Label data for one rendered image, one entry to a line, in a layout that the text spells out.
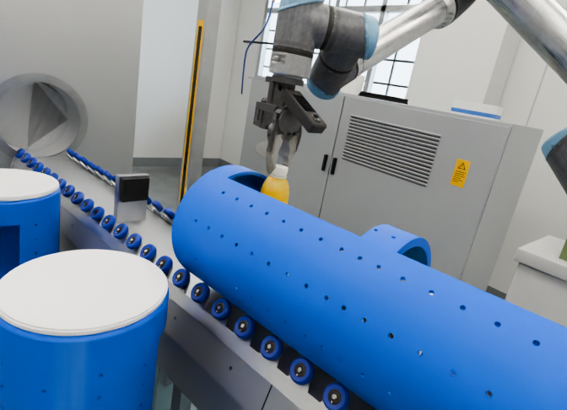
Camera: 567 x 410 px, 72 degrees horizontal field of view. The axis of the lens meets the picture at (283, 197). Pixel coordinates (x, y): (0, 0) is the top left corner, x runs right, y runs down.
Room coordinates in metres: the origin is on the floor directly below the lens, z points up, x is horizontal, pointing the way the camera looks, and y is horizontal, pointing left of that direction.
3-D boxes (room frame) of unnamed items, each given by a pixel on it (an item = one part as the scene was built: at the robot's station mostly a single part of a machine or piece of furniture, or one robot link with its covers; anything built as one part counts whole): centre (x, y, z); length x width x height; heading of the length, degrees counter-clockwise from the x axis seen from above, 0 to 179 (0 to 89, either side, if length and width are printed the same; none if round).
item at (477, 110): (2.33, -0.99, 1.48); 0.24 x 0.12 x 0.08; 52
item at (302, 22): (0.89, 0.03, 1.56); 0.10 x 0.09 x 0.12; 104
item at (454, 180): (2.93, -0.46, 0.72); 2.15 x 0.54 x 1.45; 44
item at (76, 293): (0.62, 0.32, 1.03); 0.28 x 0.28 x 0.01
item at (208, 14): (1.53, 0.39, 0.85); 0.06 x 0.06 x 1.70; 51
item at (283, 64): (0.89, 0.04, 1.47); 0.10 x 0.09 x 0.05; 141
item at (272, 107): (0.90, 0.04, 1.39); 0.09 x 0.08 x 0.12; 51
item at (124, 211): (1.18, 0.47, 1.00); 0.10 x 0.04 x 0.15; 141
